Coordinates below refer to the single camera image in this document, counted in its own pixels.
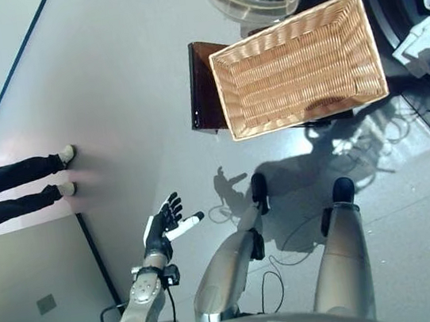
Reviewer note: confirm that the robot left hand black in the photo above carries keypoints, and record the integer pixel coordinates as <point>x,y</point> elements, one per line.
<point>159,233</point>

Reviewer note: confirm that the robot left arm silver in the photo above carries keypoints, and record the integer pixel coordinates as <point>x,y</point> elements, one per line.
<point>142,299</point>

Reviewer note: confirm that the robot left leg silver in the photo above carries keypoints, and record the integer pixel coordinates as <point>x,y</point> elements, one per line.
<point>223,276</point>

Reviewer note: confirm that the brown amber acrylic stool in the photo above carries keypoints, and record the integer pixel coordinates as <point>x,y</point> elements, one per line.
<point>204,98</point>

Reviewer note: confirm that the flat rectangular wicker basket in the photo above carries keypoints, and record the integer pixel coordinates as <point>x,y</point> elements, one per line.
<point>299,73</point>

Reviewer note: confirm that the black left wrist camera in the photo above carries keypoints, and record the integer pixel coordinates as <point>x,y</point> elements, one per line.
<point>172,276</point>

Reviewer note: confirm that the grey wall socket plate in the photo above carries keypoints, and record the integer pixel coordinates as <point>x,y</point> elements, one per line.
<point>46,305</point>

